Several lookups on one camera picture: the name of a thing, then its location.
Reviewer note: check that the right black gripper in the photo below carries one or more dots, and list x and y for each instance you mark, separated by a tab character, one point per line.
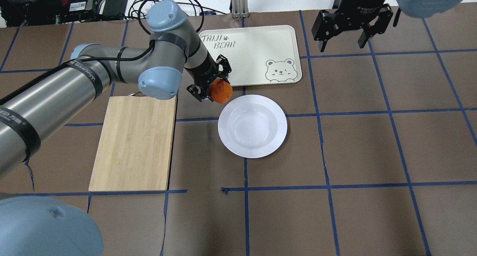
360	3

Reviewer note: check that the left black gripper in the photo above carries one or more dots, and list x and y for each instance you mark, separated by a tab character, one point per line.
204	72

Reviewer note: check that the orange fruit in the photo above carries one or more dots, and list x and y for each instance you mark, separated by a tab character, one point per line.
220	91

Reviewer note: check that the white round plate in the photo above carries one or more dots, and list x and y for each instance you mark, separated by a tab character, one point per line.
252	126

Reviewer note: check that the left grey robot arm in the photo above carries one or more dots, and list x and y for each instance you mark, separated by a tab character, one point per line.
42	226

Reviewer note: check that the cream bear tray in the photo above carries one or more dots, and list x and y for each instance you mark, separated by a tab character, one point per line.
263	55

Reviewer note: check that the bamboo cutting board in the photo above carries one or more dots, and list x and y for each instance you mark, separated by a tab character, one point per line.
135	146

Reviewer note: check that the black power adapter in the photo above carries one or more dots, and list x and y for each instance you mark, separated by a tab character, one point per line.
114	9

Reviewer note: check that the black electronics box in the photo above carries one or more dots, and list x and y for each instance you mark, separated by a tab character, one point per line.
17	13

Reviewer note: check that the aluminium profile post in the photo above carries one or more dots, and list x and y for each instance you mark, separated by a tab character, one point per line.
239	9

